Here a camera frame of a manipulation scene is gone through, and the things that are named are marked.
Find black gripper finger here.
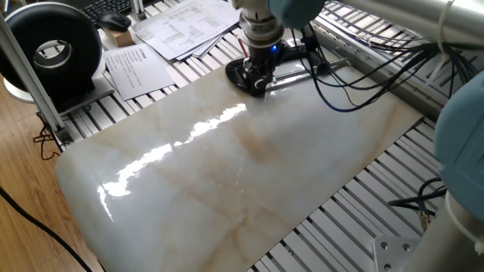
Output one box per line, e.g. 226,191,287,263
259,70,275,90
243,63,256,88

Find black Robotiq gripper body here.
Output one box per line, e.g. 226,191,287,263
247,41,285,76

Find red pencil with eraser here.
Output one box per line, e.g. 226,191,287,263
237,35,250,60

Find black C-clamp with steel screw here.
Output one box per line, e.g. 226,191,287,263
224,44,351,97

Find stack of printed papers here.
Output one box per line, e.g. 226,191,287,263
132,0,247,62

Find single white paper sheet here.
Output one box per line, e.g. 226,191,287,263
102,42,176,102

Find small cardboard box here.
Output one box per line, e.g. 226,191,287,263
102,27,135,48

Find black computer mouse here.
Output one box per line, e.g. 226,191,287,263
95,11,132,33

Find black computer keyboard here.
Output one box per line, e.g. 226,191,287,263
80,0,134,24

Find short metal post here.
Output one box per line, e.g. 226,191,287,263
129,0,147,22

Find grey aluminium profile rail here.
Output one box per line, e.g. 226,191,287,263
311,16,451,120

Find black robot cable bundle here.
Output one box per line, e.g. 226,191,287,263
290,21,479,115

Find blue and black cable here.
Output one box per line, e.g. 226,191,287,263
386,176,449,228

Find tangled thin black wire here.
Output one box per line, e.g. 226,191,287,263
33,124,62,162

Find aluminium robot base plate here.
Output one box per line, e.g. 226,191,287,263
371,235,423,272

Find aluminium frame bar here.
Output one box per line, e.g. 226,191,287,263
0,14,75,147

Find black ring-shaped fan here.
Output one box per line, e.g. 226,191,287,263
0,1,115,114

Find black floor cable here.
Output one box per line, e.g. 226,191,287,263
0,186,95,272

